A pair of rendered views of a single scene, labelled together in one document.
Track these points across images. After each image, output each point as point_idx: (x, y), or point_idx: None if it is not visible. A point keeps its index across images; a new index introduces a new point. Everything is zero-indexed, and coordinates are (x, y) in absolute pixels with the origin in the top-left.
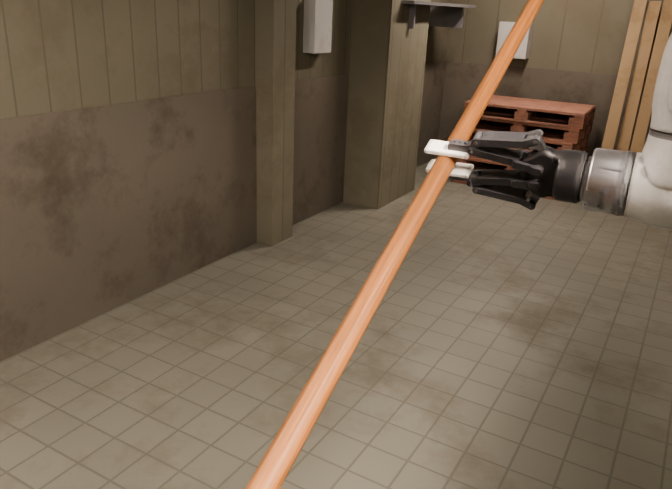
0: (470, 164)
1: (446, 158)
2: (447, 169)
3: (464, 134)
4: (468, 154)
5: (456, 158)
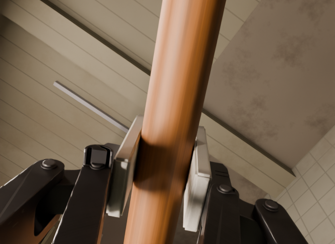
0: (194, 173)
1: (133, 189)
2: (136, 227)
3: (159, 64)
4: (108, 206)
5: (155, 172)
